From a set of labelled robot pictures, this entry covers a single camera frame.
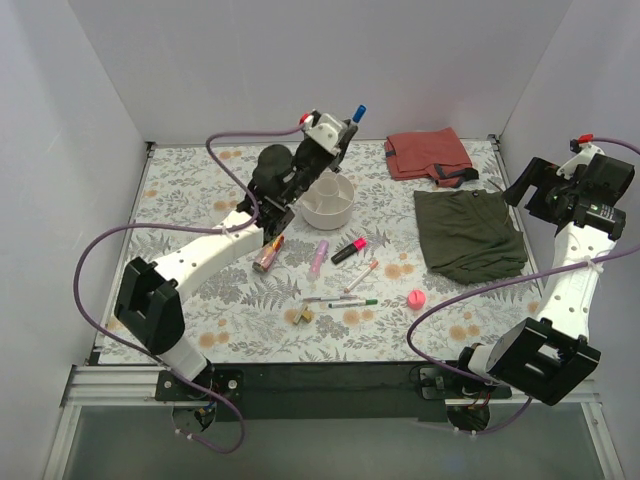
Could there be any blue capped marker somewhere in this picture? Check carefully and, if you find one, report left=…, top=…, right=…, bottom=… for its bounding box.
left=351, top=105, right=367, bottom=125

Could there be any pink black highlighter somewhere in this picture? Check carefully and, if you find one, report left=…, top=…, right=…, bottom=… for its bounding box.
left=331, top=238, right=367, bottom=265

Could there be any orange capped white pen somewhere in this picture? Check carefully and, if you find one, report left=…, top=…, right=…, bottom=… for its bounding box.
left=343, top=260, right=379, bottom=294

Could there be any green capped white marker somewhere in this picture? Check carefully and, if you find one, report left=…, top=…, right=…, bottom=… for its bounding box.
left=328, top=299, right=378, bottom=309

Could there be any gold binder clip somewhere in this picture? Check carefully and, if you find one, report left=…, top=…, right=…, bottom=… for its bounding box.
left=292, top=305, right=314, bottom=325

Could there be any grey thin pen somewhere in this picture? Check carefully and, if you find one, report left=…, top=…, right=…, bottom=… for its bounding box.
left=302, top=294, right=359, bottom=303

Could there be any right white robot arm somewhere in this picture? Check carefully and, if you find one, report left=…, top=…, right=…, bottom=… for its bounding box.
left=452, top=144, right=635, bottom=406

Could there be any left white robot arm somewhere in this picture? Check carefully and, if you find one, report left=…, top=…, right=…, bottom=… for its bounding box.
left=114, top=112, right=358, bottom=400

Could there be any white divided round organizer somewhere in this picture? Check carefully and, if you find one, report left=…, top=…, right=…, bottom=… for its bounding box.
left=299, top=171, right=355, bottom=231

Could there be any folded red cloth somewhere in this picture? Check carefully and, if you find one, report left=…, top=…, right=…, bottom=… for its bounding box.
left=384, top=127, right=479, bottom=188

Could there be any folded olive green cloth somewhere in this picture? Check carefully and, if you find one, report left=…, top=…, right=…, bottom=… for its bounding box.
left=414, top=190, right=528, bottom=285

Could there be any floral patterned table mat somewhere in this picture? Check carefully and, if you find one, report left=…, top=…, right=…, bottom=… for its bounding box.
left=97, top=138, right=556, bottom=365

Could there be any pink round sharpener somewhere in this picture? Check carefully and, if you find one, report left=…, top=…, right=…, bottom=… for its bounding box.
left=407, top=289, right=426, bottom=311

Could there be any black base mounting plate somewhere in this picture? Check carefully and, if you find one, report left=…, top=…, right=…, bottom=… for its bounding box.
left=155, top=363, right=514, bottom=424

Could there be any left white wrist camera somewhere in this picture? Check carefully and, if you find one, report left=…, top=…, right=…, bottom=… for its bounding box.
left=299, top=110, right=348, bottom=155

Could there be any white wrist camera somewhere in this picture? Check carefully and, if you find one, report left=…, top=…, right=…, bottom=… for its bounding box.
left=299, top=110, right=348, bottom=155
left=557, top=134, right=604, bottom=179

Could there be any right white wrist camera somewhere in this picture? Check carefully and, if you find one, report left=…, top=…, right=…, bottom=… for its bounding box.
left=557, top=134, right=604, bottom=179

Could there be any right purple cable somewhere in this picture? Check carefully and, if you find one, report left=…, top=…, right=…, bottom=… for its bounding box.
left=406, top=137, right=640, bottom=435

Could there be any purple cable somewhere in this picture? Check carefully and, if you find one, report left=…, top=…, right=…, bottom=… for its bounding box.
left=406, top=137, right=640, bottom=435
left=73, top=124, right=307, bottom=455

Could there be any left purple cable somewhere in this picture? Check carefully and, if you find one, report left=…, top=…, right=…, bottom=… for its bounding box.
left=73, top=124, right=307, bottom=455

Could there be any aluminium front rail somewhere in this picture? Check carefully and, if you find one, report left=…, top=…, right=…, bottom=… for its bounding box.
left=62, top=364, right=166, bottom=407

